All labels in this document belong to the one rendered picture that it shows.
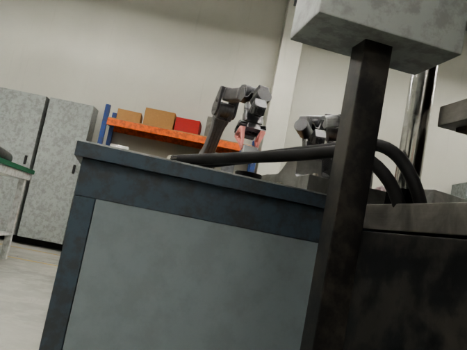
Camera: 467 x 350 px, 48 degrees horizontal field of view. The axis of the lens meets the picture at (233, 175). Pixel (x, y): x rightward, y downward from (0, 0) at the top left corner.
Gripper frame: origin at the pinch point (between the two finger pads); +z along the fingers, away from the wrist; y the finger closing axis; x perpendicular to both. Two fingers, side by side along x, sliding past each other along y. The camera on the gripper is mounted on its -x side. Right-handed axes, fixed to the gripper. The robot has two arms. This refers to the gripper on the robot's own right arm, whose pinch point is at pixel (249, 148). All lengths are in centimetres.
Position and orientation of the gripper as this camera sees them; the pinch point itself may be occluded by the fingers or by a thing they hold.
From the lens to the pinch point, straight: 181.3
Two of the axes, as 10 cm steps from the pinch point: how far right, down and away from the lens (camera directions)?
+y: 9.5, 2.2, 2.1
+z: -0.7, 8.4, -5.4
